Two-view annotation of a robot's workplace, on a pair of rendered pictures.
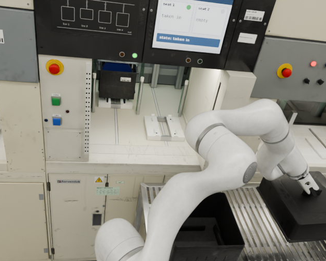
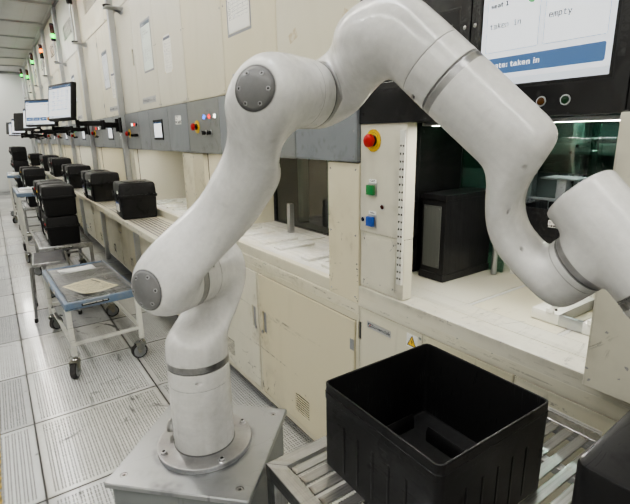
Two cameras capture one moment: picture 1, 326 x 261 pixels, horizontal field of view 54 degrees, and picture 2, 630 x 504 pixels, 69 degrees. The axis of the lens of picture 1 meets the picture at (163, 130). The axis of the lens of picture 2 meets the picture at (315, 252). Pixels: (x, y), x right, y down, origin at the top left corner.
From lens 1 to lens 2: 108 cm
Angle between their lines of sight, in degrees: 65
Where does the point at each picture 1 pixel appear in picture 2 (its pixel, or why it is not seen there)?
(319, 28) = not seen: outside the picture
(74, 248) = not seen: hidden behind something
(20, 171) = (338, 293)
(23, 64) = (346, 138)
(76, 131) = (390, 241)
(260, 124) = (345, 28)
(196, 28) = (550, 31)
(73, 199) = not seen: hidden behind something
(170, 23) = (504, 36)
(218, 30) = (598, 21)
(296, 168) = (610, 256)
